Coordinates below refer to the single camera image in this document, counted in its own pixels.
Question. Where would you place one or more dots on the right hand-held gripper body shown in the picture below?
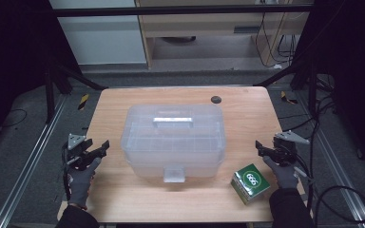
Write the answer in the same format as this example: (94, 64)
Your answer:
(284, 152)

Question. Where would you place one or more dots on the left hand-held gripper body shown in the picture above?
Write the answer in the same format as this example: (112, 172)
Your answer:
(75, 141)

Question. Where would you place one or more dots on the green cardboard box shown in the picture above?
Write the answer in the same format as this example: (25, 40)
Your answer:
(250, 182)

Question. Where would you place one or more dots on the clear plastic storage box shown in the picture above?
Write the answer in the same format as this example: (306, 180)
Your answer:
(172, 142)

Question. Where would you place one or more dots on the person's right hand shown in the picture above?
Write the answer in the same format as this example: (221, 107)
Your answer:
(285, 177)

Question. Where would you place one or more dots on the person's left hand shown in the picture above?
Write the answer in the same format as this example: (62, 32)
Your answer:
(80, 185)

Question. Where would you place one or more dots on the yellow black floor tape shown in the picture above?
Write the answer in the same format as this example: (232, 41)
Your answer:
(83, 102)
(287, 98)

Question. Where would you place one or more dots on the black metal stand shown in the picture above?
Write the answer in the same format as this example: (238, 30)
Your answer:
(49, 95)
(312, 91)

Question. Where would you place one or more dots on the black round table grommet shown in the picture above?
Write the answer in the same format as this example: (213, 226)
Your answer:
(216, 99)

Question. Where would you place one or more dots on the dark curtain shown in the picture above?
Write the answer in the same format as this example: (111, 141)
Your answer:
(355, 63)
(12, 63)

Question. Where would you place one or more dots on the white cabinet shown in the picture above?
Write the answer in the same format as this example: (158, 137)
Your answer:
(101, 41)

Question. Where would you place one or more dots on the light wooden desk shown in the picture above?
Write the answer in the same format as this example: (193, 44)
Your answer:
(202, 27)

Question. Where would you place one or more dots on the aluminium floor rail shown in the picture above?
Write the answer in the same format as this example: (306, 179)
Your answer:
(339, 177)
(28, 164)

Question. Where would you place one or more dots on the black horizontal frame bar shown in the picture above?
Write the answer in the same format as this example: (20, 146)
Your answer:
(171, 10)

